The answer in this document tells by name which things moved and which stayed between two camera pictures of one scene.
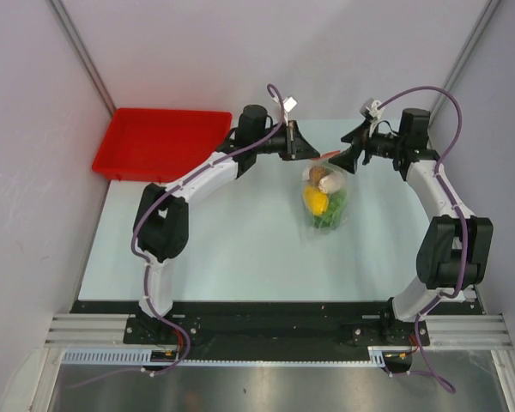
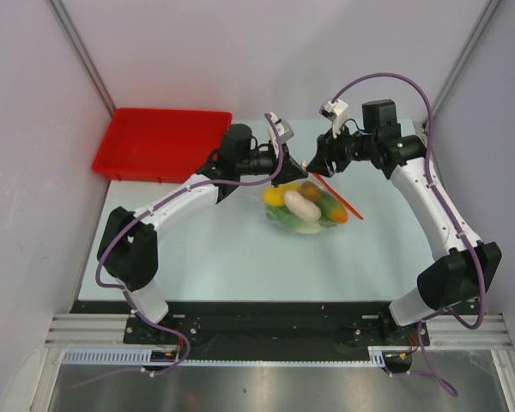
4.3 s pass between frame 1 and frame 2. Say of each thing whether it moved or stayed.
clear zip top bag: moved
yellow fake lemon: moved
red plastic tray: stayed
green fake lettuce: moved
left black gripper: moved
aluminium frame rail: stayed
